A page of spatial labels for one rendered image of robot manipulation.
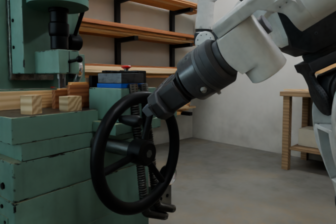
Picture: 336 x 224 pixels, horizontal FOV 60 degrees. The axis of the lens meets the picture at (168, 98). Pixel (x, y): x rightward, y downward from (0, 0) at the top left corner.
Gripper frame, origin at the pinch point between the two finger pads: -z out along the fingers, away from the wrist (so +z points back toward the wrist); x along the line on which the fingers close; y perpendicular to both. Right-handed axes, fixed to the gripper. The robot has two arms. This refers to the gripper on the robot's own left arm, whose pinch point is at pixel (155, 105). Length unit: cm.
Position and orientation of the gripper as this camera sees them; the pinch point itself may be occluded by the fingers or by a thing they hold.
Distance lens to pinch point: 60.8
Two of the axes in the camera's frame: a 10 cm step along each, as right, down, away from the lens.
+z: 6.8, -4.7, -5.7
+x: 3.7, -4.5, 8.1
